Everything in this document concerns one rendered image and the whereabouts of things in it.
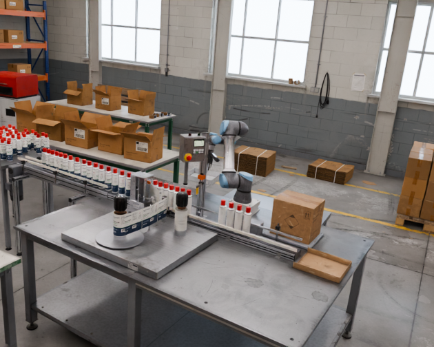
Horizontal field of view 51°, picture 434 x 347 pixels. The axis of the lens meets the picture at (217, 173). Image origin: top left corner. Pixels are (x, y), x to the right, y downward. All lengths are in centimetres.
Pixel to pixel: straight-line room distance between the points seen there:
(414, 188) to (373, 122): 247
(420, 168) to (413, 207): 51
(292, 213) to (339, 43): 553
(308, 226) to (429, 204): 321
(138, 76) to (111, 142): 512
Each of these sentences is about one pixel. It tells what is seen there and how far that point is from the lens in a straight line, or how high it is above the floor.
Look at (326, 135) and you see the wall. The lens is 856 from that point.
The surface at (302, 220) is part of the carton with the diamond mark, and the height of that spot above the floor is 101.
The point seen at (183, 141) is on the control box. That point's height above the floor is 144.
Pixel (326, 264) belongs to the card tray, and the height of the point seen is 83.
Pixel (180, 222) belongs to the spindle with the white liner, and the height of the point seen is 98.
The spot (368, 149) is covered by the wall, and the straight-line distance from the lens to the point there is 845.
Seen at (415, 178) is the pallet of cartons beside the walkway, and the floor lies 64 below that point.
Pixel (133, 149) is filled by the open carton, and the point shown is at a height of 90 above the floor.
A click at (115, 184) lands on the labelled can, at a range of 379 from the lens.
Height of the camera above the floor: 223
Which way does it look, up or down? 18 degrees down
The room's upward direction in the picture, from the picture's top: 5 degrees clockwise
